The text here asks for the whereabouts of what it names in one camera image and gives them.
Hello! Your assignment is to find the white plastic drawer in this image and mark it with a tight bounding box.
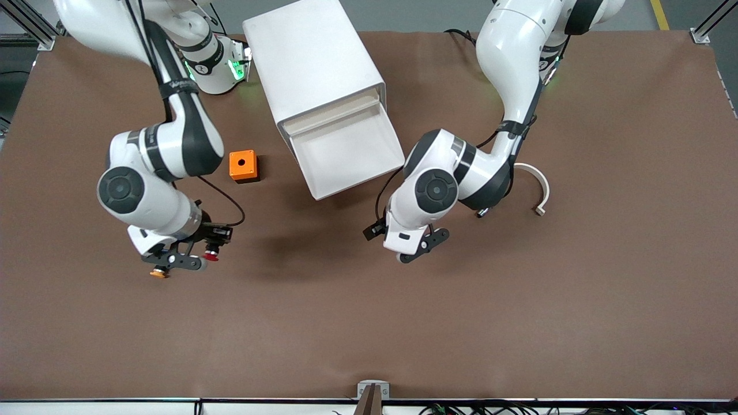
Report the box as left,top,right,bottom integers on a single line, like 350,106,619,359
287,105,406,201
284,92,382,137

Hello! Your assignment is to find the white drawer cabinet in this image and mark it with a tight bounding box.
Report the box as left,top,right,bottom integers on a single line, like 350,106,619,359
242,0,387,145

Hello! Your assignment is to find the orange box with round hole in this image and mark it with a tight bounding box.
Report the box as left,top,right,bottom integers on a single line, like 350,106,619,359
229,150,260,184

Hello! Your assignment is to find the brown table mat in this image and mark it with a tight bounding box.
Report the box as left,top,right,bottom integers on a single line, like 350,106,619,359
0,30,738,401

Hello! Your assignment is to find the white curved plastic arc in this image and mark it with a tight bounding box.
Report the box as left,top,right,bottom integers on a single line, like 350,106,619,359
513,163,550,217

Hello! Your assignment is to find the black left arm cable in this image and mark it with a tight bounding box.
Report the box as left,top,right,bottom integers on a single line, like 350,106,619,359
375,35,573,225

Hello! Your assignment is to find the grey metal bracket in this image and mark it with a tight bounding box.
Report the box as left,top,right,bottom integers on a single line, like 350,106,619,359
357,380,390,401

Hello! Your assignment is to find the black base cable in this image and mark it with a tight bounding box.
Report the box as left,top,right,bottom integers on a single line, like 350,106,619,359
444,29,480,48

